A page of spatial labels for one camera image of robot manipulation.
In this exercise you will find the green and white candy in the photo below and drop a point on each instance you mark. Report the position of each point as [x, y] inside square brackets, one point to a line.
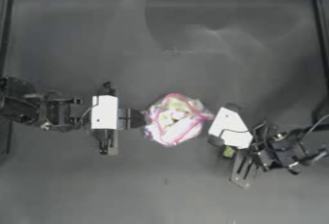
[227, 152]

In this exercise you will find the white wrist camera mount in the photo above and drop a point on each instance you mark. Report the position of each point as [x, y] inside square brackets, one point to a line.
[231, 127]
[104, 112]

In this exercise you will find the clear bag with pink zip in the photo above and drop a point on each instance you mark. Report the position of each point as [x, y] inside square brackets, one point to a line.
[179, 131]

